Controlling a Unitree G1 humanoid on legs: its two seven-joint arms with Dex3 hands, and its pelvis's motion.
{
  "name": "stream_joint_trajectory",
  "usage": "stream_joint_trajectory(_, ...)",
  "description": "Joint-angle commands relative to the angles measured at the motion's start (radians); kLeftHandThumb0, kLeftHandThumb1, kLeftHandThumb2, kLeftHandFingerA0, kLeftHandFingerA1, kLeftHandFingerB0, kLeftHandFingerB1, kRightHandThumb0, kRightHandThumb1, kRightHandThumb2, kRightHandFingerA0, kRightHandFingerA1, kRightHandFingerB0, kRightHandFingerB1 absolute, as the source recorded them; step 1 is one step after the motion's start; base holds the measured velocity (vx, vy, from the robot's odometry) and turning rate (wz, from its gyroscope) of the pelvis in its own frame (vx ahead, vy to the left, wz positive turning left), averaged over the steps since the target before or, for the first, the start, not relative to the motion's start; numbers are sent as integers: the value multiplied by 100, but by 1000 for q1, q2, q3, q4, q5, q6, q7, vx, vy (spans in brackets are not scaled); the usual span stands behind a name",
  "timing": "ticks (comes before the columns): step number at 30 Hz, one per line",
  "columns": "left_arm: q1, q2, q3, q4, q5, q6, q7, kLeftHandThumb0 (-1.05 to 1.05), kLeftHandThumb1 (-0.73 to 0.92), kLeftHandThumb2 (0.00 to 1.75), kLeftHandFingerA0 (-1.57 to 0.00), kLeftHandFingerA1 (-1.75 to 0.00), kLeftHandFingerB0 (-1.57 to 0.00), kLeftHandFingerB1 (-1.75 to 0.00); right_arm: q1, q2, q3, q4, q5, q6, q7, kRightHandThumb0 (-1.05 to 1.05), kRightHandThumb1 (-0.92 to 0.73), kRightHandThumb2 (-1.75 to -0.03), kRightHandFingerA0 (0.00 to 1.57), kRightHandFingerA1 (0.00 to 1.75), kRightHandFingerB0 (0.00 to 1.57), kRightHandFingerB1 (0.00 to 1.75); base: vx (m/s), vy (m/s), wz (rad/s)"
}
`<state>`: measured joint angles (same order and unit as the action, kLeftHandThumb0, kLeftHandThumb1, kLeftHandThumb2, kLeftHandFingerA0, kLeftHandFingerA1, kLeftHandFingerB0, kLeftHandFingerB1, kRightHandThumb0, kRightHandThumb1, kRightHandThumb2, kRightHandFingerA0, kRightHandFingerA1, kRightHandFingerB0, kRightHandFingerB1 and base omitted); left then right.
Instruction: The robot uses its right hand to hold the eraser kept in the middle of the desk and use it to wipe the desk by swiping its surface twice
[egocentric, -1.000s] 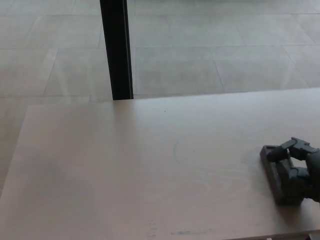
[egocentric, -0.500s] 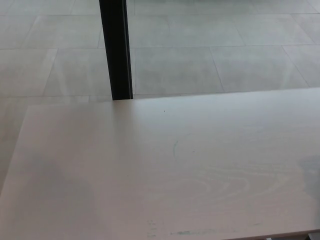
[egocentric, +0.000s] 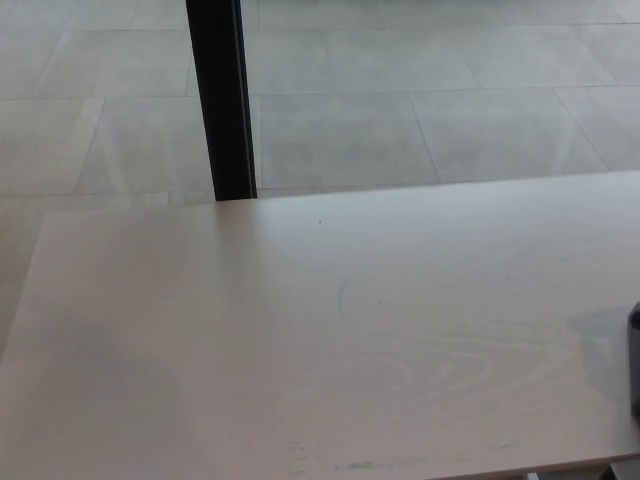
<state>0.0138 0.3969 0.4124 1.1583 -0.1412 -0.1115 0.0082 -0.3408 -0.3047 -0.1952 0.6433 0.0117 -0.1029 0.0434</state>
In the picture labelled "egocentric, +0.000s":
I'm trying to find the dark grey under-table frame part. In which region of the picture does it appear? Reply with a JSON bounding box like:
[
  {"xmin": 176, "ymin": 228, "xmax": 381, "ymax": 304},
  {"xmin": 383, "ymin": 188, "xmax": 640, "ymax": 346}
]
[{"xmin": 607, "ymin": 460, "xmax": 640, "ymax": 480}]

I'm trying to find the black vertical metal post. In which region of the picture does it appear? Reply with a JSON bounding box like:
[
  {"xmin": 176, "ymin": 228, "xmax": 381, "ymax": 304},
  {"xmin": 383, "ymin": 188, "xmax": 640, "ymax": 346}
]
[{"xmin": 184, "ymin": 0, "xmax": 259, "ymax": 202}]

